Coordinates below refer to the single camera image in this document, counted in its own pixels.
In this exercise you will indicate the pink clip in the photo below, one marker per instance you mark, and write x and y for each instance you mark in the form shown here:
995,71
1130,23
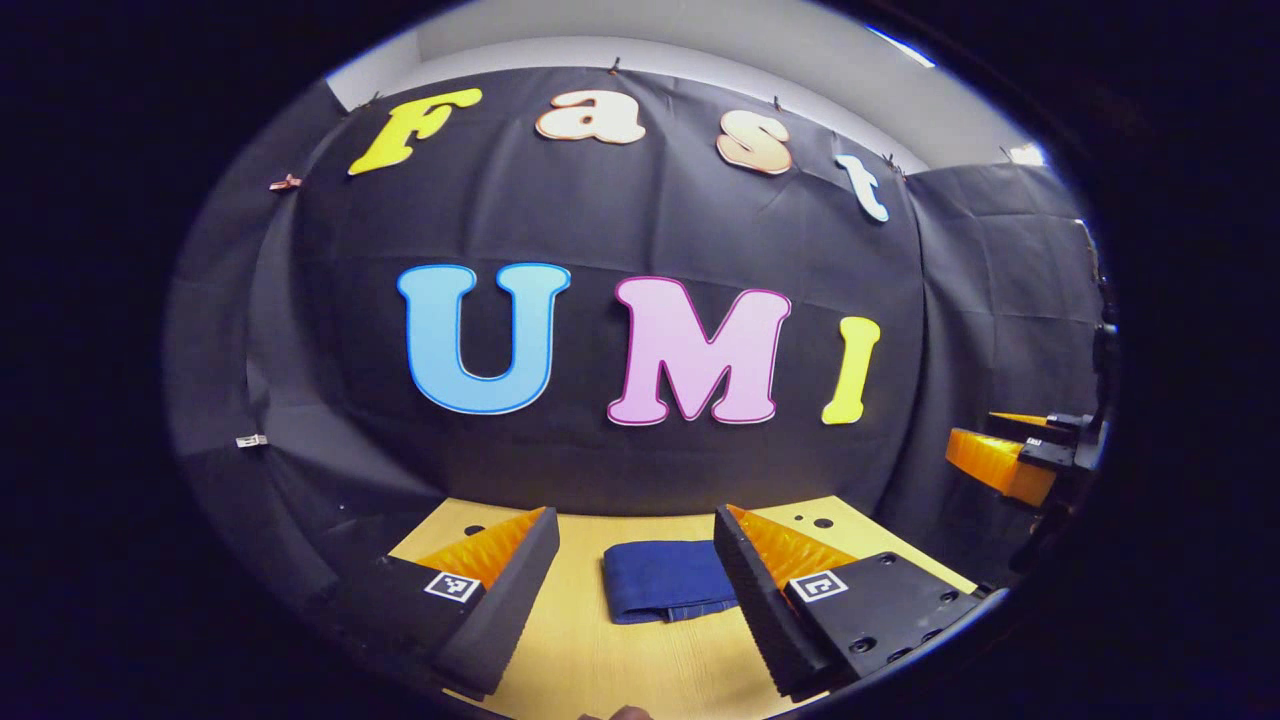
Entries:
285,183

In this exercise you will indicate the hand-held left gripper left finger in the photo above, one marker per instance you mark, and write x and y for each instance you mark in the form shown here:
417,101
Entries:
500,620

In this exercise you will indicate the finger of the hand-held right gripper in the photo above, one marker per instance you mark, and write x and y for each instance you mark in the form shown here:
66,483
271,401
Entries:
1000,465
1030,425

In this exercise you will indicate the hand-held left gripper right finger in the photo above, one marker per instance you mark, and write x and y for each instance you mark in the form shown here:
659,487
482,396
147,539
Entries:
765,615

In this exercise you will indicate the blue jeans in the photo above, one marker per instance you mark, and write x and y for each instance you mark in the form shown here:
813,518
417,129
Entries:
660,580

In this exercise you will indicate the white metal clip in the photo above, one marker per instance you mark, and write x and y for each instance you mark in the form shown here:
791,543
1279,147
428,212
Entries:
251,441

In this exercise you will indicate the black backdrop cloth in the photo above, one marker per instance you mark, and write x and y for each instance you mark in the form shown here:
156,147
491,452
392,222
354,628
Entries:
600,220

